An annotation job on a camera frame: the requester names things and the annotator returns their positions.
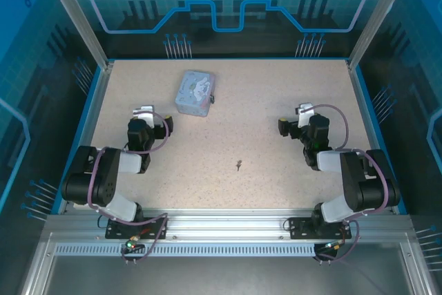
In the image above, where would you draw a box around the light blue cartoon tin box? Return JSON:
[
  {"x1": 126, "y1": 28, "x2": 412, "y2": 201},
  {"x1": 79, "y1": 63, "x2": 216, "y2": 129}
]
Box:
[{"x1": 174, "y1": 69, "x2": 217, "y2": 117}]

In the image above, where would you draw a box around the small LED connector board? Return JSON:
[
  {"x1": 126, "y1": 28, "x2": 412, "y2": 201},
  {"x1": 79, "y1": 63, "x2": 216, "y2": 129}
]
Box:
[
  {"x1": 324, "y1": 239, "x2": 346, "y2": 251},
  {"x1": 124, "y1": 236, "x2": 144, "y2": 253}
]

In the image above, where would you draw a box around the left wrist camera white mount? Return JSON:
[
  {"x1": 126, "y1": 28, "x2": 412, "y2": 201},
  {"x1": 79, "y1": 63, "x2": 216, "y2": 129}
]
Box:
[{"x1": 133, "y1": 104, "x2": 156, "y2": 129}]

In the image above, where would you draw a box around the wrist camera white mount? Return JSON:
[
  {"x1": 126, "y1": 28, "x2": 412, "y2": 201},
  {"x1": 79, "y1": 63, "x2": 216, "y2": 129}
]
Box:
[
  {"x1": 295, "y1": 103, "x2": 317, "y2": 129},
  {"x1": 133, "y1": 104, "x2": 156, "y2": 129}
]

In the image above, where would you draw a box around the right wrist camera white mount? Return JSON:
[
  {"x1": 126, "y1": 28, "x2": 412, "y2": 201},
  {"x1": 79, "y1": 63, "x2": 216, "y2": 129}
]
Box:
[{"x1": 295, "y1": 103, "x2": 317, "y2": 129}]

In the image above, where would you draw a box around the aluminium side rail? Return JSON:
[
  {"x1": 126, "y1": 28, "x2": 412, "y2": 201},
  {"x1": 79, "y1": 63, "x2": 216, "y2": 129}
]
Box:
[
  {"x1": 346, "y1": 59, "x2": 394, "y2": 213},
  {"x1": 57, "y1": 61, "x2": 115, "y2": 215}
]

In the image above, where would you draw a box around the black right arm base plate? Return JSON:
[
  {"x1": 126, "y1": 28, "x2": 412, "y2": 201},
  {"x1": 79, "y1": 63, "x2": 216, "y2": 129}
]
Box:
[{"x1": 287, "y1": 216, "x2": 353, "y2": 240}]

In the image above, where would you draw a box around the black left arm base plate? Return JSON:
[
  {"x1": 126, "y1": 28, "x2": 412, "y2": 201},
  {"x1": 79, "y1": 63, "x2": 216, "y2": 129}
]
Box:
[{"x1": 105, "y1": 217, "x2": 170, "y2": 240}]

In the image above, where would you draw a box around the aluminium mounting rail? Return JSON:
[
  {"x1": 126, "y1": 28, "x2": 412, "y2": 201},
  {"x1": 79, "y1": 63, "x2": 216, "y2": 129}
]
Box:
[{"x1": 44, "y1": 208, "x2": 414, "y2": 240}]

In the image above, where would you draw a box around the aluminium frame post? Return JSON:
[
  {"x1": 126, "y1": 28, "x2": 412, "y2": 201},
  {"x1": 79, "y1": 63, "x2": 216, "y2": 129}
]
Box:
[
  {"x1": 37, "y1": 0, "x2": 115, "y2": 71},
  {"x1": 347, "y1": 0, "x2": 417, "y2": 70}
]

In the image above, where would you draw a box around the slotted grey cable duct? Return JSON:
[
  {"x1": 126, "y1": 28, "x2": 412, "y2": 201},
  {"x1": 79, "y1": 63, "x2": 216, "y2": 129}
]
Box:
[{"x1": 55, "y1": 243, "x2": 325, "y2": 258}]

